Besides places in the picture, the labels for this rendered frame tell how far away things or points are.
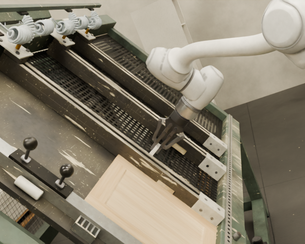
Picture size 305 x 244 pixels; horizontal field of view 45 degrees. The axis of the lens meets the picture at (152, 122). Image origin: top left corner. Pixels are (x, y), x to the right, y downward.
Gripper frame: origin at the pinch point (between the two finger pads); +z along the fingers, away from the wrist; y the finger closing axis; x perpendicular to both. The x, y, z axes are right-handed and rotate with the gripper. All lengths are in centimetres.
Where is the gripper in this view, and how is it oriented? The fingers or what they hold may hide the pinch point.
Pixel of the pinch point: (153, 150)
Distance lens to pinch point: 150.1
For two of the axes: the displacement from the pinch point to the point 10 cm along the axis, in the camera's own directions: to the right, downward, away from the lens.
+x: -2.1, 3.1, -9.3
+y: -8.0, -6.0, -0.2
